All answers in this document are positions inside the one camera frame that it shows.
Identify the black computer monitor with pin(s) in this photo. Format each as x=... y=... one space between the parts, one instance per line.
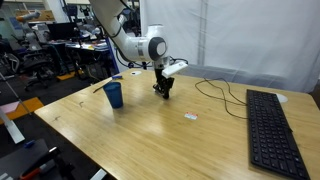
x=62 y=31

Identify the small white red sticker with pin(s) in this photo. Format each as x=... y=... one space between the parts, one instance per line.
x=191 y=116

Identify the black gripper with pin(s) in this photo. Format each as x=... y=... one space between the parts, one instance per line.
x=165 y=81

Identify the cluttered office desk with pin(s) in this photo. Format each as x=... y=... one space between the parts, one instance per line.
x=83 y=48

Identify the white fabric curtain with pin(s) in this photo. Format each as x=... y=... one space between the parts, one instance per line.
x=250 y=36

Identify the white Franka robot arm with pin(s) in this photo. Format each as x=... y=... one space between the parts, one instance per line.
x=133 y=46

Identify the blue plastic clamp piece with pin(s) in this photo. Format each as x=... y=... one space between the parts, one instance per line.
x=117 y=77

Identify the black office chair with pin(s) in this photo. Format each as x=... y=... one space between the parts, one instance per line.
x=36 y=63

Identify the black computer keyboard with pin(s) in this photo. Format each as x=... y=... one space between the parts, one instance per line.
x=273 y=133

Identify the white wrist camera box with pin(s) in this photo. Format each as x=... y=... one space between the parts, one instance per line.
x=175 y=69

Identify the small blue block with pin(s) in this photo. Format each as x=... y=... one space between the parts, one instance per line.
x=29 y=144

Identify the blue plastic cup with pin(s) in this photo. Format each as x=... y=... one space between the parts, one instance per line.
x=114 y=95

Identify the plain white round grommet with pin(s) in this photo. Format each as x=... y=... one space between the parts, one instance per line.
x=282 y=98

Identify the white and orange robot arm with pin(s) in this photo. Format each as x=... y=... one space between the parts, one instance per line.
x=29 y=26

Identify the silver extrusion bar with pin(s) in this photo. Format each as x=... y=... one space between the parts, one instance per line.
x=11 y=126

